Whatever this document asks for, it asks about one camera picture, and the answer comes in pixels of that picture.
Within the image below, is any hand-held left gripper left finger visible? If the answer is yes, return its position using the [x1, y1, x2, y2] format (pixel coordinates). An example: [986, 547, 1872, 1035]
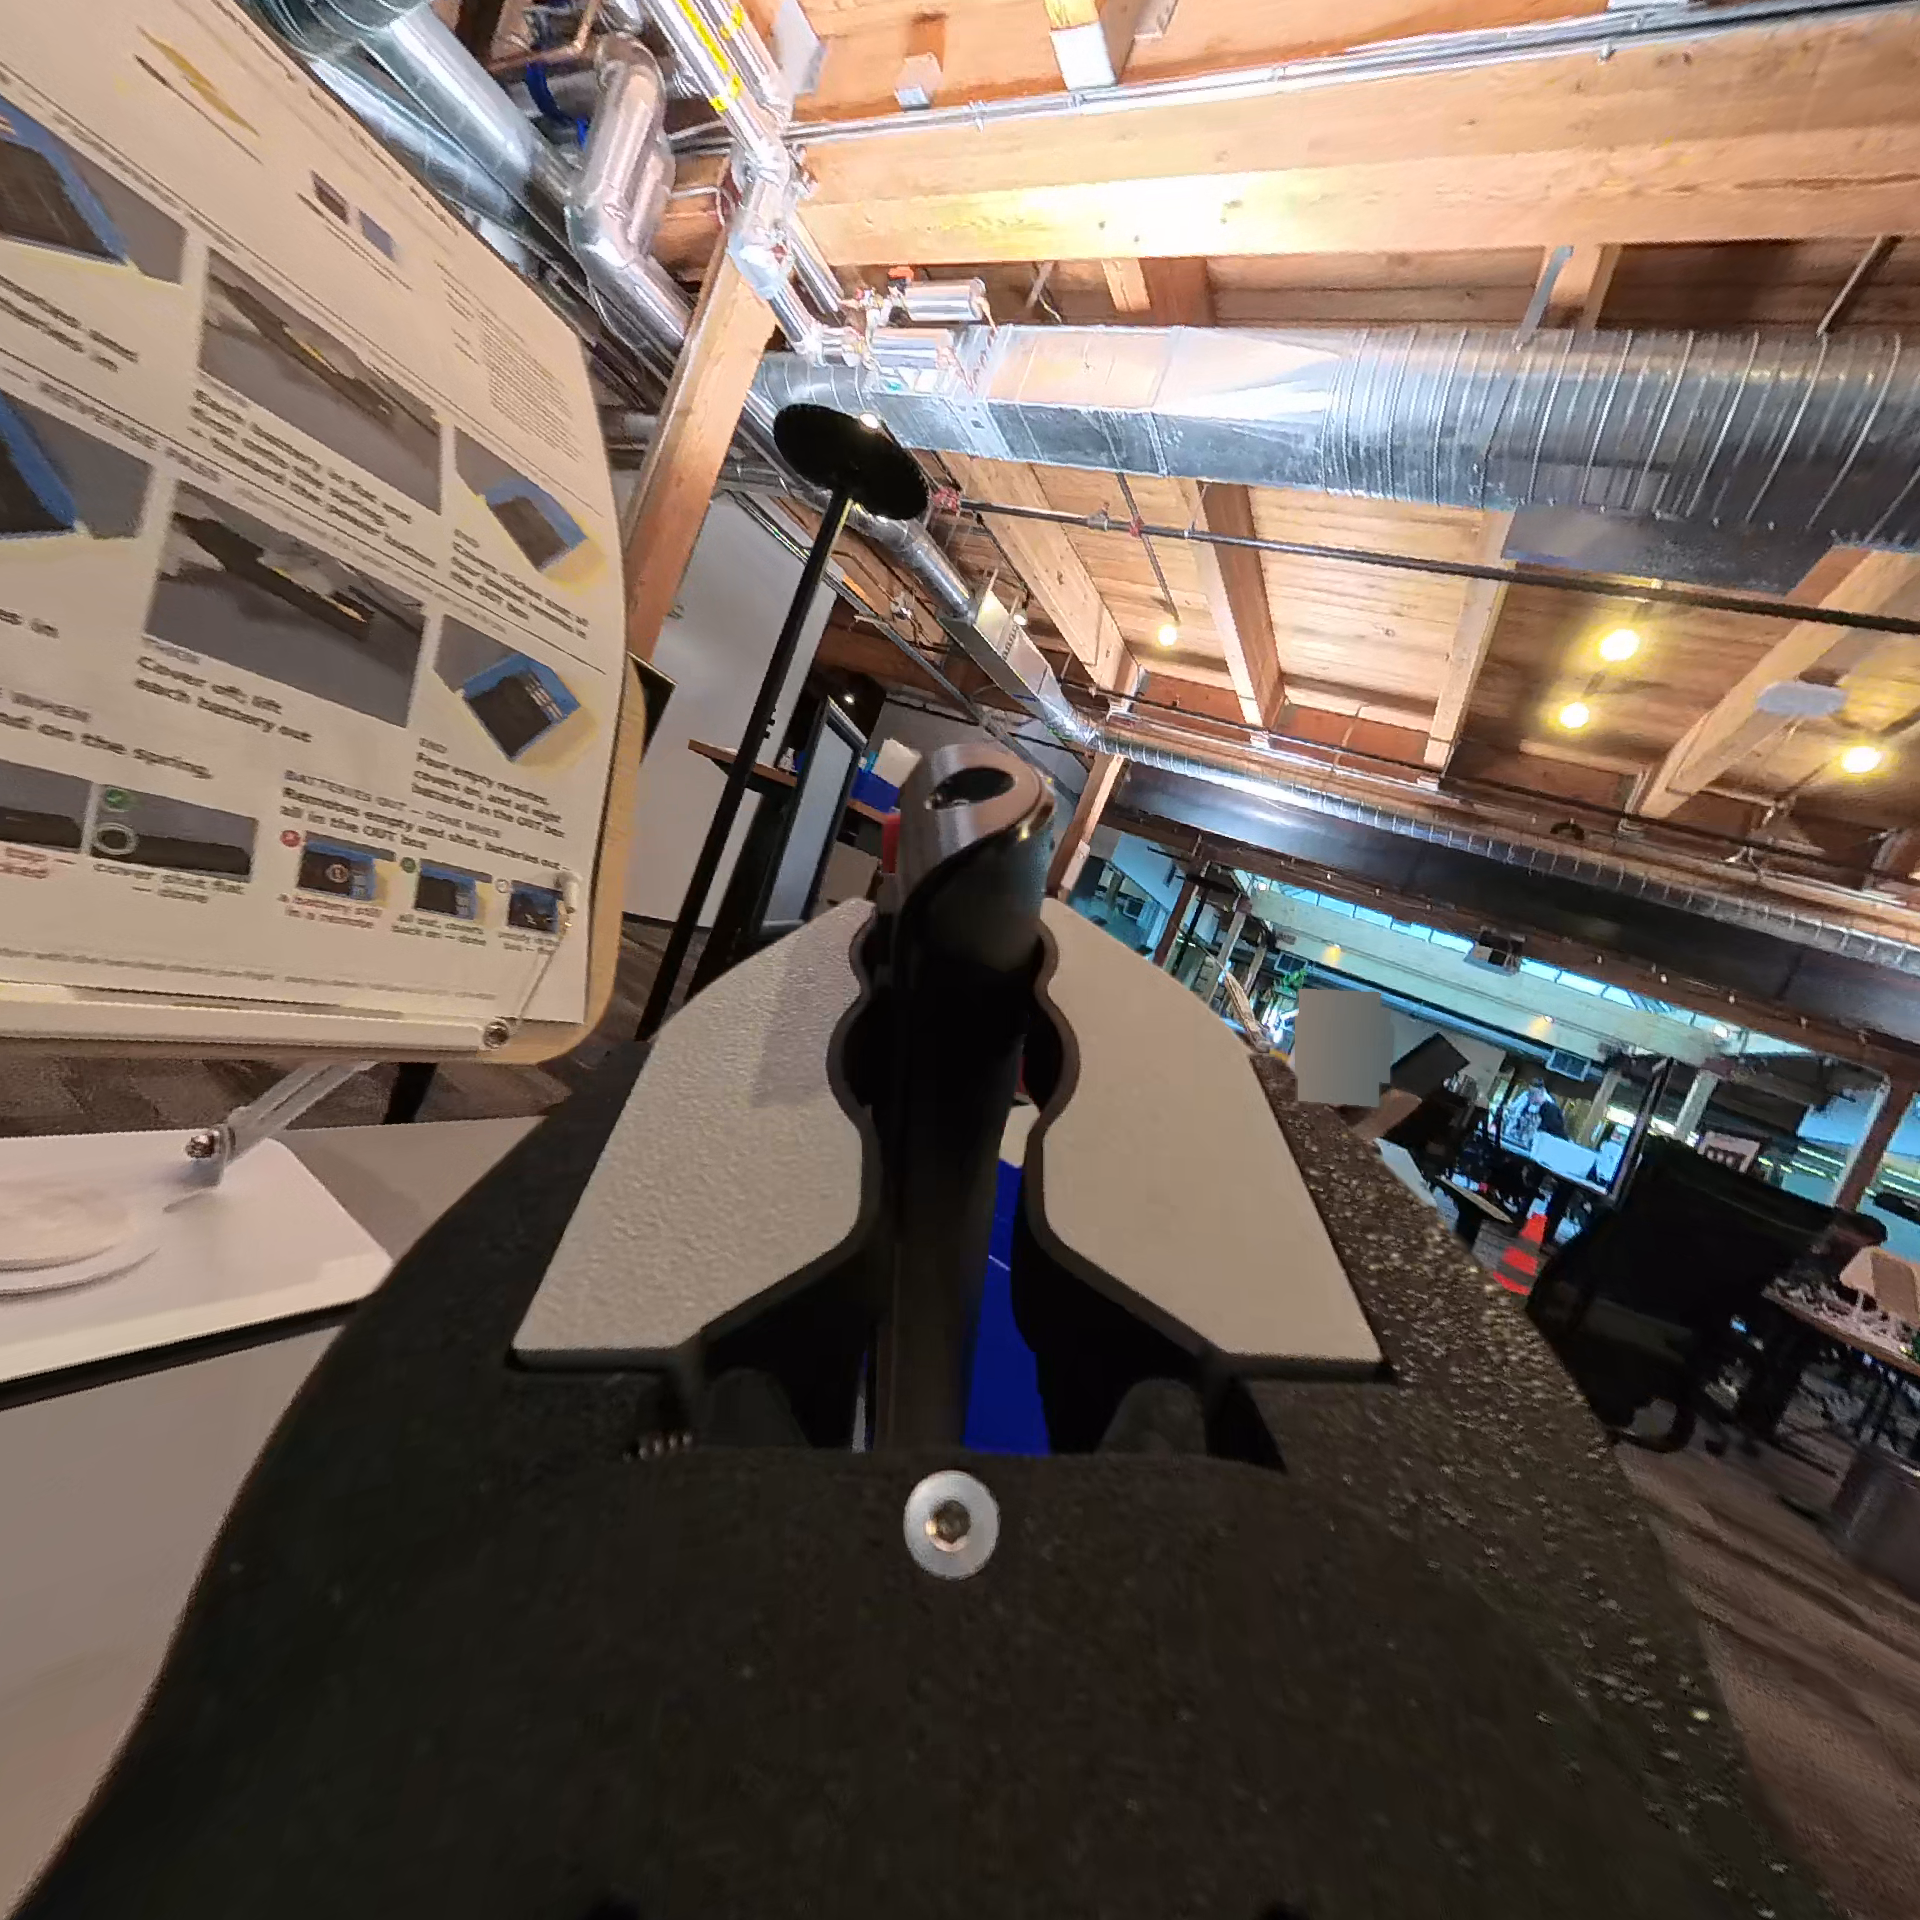
[512, 901, 894, 1436]

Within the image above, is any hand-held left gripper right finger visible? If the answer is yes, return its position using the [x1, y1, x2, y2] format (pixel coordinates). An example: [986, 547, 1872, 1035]
[1021, 901, 1388, 1436]

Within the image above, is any blue plastic bin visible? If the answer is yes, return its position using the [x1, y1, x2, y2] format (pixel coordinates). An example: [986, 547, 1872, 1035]
[976, 1245, 1056, 1455]

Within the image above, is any black remote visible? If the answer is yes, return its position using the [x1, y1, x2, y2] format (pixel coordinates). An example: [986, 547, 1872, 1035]
[864, 743, 1061, 1450]

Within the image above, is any black framed display on stand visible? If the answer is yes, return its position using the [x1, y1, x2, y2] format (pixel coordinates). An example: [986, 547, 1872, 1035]
[764, 677, 878, 938]

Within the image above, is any black office chair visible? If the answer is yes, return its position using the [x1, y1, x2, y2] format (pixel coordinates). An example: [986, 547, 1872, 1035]
[1525, 1135, 1838, 1450]

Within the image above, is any printed instruction poster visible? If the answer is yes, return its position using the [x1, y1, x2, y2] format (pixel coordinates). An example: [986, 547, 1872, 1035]
[0, 0, 627, 1051]

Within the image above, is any large silver air duct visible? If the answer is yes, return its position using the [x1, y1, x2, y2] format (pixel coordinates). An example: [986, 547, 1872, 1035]
[751, 321, 1920, 589]

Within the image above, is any slim silver air duct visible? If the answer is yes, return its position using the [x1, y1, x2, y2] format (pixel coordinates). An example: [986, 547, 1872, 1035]
[271, 0, 1118, 751]

